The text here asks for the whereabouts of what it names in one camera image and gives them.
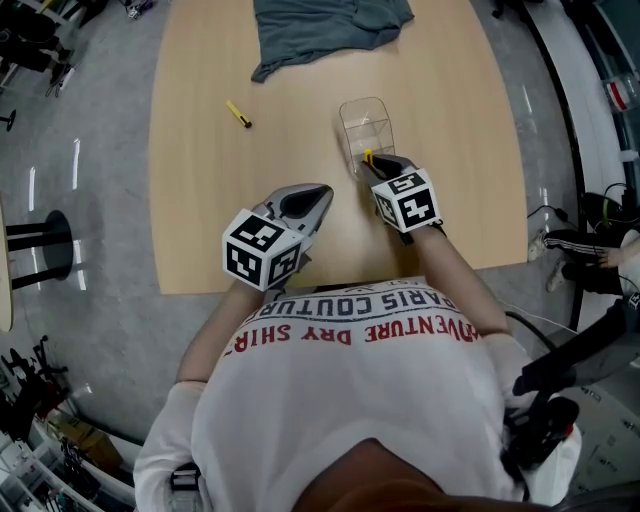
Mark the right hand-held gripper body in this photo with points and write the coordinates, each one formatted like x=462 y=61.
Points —
x=407 y=200

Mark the brown cardboard box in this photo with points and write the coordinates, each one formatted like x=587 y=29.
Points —
x=85 y=440

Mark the clear plastic container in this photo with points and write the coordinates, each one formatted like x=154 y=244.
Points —
x=367 y=130

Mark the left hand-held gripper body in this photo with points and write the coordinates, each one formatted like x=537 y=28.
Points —
x=262 y=250

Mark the clear jug with red label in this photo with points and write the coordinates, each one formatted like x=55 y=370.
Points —
x=622 y=92

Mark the person's white printed shirt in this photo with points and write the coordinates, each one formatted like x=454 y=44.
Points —
x=350 y=400

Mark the light wooden table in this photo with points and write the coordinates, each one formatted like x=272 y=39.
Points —
x=300 y=165

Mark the yellow marker pen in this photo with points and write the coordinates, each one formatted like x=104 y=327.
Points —
x=239 y=114

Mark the black body-worn device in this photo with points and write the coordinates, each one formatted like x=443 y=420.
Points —
x=550 y=430

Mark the black wheeled office chair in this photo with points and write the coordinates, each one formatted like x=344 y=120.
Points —
x=30 y=370

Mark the grey cloth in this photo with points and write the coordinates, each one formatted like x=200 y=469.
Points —
x=325 y=25

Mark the person's right forearm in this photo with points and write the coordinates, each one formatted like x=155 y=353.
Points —
x=460 y=285

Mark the round table with black pedestal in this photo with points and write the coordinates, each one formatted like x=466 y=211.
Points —
x=50 y=245

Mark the person's left forearm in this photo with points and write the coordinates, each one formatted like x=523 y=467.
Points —
x=210 y=335

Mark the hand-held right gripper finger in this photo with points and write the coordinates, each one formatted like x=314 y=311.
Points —
x=371 y=175
x=406 y=164

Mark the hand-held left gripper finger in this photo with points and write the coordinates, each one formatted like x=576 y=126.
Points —
x=317 y=215
x=272 y=205

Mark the long white counter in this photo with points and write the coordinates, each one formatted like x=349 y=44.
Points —
x=565 y=60

